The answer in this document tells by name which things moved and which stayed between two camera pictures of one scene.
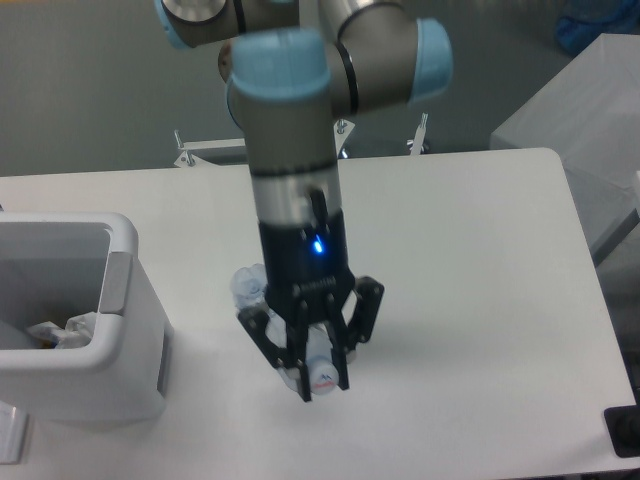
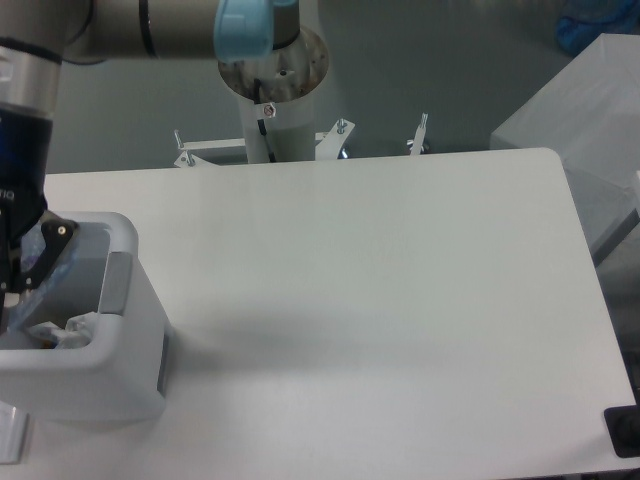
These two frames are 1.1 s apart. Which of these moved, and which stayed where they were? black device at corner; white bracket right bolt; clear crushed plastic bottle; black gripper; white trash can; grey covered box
Moved: black gripper; clear crushed plastic bottle
Stayed: white trash can; white bracket right bolt; black device at corner; grey covered box
